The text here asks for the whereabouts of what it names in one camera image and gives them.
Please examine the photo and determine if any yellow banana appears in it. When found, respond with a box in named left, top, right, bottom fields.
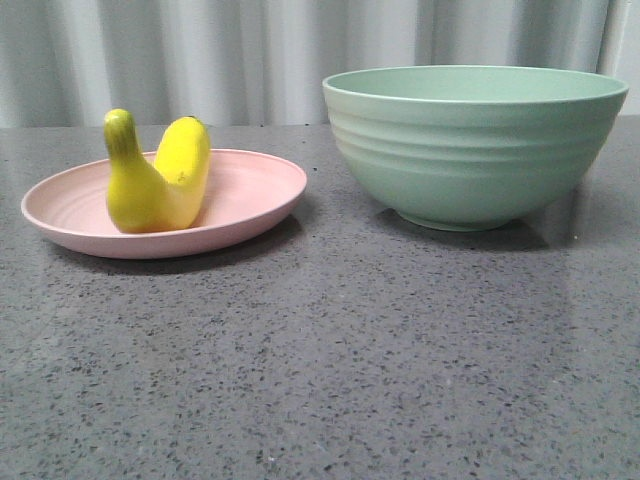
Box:
left=103, top=109, right=210, bottom=234

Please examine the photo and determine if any green ribbed bowl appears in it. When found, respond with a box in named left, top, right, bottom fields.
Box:
left=323, top=65, right=628, bottom=231

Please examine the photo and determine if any pink plate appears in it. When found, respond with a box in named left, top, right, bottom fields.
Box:
left=21, top=149, right=307, bottom=260

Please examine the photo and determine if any white curtain backdrop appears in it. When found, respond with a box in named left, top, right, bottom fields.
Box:
left=1, top=1, right=639, bottom=128

